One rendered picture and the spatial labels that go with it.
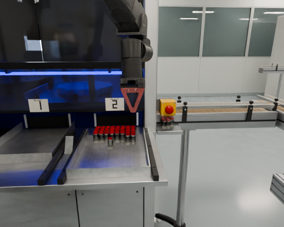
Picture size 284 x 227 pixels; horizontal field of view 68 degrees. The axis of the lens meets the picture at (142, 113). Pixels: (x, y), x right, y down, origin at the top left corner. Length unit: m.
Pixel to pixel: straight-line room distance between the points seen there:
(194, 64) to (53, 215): 5.09
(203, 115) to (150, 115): 0.32
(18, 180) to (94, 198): 0.54
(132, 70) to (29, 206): 0.98
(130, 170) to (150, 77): 0.45
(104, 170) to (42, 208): 0.70
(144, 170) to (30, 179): 0.35
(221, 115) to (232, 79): 5.07
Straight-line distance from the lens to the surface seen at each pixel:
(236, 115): 1.26
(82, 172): 0.70
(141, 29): 0.60
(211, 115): 1.20
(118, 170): 0.69
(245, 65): 6.38
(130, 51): 0.60
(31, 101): 1.07
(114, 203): 1.25
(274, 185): 1.55
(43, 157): 0.84
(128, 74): 0.59
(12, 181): 0.78
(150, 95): 0.98
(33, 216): 1.38
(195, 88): 5.93
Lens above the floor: 1.27
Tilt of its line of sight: 17 degrees down
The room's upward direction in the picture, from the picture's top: straight up
